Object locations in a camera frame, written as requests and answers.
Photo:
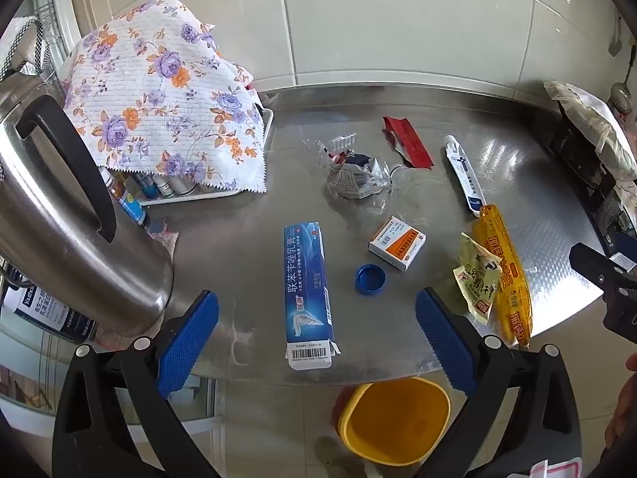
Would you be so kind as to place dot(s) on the yellow sausage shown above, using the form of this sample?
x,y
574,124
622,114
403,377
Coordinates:
x,y
507,274

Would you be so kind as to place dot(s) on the metal ladle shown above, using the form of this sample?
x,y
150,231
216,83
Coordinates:
x,y
621,93

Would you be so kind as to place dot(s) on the yellow snack wrapper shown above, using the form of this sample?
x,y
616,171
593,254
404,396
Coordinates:
x,y
475,279

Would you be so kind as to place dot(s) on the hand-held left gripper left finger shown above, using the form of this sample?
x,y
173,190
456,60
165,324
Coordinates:
x,y
191,338

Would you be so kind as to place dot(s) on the small grey jar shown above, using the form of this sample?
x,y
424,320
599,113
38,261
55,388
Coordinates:
x,y
183,184

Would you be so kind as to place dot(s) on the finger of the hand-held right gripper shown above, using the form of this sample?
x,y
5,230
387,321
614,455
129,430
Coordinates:
x,y
587,259

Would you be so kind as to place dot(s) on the white plastic bag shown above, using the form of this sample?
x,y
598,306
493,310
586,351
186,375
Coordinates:
x,y
592,119

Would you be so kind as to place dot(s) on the white plastic tray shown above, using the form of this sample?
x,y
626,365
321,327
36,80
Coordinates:
x,y
234,194

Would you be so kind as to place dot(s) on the brown bottle blue label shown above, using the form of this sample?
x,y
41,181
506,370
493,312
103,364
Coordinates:
x,y
132,209

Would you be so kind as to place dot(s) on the blue bottle cap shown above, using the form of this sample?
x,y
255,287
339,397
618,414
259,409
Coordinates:
x,y
371,279

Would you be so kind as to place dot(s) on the stainless steel kettle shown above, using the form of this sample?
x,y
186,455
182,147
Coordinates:
x,y
64,239

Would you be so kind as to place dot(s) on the floral cloth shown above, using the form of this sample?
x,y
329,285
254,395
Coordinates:
x,y
164,84

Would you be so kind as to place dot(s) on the white ointment tube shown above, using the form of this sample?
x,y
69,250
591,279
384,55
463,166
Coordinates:
x,y
464,174

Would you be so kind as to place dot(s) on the red basin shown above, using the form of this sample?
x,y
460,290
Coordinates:
x,y
342,403

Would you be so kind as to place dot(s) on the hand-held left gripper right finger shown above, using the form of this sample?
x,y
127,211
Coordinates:
x,y
445,343

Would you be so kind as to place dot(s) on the white label bottle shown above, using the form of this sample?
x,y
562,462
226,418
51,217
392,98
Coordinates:
x,y
45,313

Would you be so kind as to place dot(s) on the white cloth bag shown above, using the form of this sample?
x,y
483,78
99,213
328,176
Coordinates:
x,y
22,45

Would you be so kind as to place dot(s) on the orange white medicine box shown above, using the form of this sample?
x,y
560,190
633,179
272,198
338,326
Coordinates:
x,y
398,244

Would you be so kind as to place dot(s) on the hanging spatula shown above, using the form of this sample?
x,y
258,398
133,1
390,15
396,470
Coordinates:
x,y
616,42

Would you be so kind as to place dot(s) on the person's right hand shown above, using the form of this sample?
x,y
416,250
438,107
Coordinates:
x,y
622,408

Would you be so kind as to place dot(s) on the clear plastic blister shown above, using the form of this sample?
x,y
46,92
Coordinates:
x,y
338,144

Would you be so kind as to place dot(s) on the small white bottle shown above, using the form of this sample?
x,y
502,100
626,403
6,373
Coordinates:
x,y
161,185

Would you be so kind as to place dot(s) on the crumpled silver wrapper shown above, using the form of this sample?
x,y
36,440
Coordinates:
x,y
356,177

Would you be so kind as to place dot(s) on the black gas stove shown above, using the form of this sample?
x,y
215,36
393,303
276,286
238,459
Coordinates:
x,y
582,169

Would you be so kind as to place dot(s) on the yellow plastic bin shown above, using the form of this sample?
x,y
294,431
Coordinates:
x,y
393,418

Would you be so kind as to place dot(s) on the red packet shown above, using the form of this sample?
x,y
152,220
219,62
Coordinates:
x,y
408,142

